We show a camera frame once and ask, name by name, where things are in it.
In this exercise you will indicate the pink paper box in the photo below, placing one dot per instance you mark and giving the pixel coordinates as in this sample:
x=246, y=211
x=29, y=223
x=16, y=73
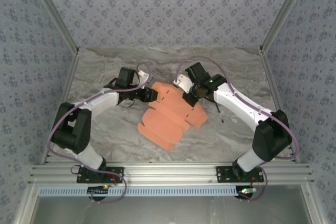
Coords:
x=168, y=119

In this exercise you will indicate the black pen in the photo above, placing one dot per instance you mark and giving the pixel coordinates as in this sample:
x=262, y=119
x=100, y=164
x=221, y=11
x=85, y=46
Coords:
x=221, y=116

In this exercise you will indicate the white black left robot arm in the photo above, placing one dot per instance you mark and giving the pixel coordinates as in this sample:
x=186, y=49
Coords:
x=71, y=129

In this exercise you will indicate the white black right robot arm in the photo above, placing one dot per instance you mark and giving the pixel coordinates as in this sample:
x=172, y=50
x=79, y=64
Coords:
x=273, y=137

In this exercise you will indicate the small circuit board adapter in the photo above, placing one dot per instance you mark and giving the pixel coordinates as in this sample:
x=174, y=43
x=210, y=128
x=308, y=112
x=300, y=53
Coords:
x=246, y=192
x=98, y=191

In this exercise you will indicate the aluminium side rail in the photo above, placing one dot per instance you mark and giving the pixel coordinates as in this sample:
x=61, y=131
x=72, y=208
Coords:
x=275, y=98
x=60, y=108

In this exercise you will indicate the long aluminium mounting rail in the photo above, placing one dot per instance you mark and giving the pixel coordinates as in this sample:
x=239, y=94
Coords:
x=168, y=174

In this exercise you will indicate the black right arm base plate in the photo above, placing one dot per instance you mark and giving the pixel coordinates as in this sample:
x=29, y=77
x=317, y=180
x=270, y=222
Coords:
x=223, y=175

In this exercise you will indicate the aluminium corner post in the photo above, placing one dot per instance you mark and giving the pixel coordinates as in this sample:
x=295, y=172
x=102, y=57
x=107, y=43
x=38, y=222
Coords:
x=286, y=11
x=52, y=11

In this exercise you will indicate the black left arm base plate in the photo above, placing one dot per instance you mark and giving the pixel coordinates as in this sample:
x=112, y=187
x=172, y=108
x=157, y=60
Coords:
x=86, y=176

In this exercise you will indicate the aluminium lower frame beam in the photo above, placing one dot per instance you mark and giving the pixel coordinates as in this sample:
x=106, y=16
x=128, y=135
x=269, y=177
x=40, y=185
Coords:
x=26, y=208
x=313, y=208

